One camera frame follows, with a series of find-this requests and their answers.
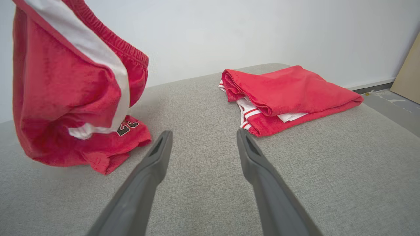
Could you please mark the red white basketball shorts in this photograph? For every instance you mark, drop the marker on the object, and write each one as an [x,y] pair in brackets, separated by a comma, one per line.
[59,98]

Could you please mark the grey fabric sofa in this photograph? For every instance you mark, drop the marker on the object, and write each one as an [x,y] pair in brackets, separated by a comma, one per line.
[203,183]

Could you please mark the white wall baseboard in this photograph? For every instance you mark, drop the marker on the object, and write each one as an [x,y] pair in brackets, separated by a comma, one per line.
[370,84]

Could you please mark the red white basketball jersey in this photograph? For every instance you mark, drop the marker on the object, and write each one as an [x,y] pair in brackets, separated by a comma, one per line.
[288,91]

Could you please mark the tan cardboard board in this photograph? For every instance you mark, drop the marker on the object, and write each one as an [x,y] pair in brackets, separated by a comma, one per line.
[408,75]

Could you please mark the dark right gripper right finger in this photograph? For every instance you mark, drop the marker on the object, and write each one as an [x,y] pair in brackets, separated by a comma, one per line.
[275,203]

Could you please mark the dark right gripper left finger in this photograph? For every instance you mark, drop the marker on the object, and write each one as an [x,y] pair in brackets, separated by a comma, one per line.
[137,203]

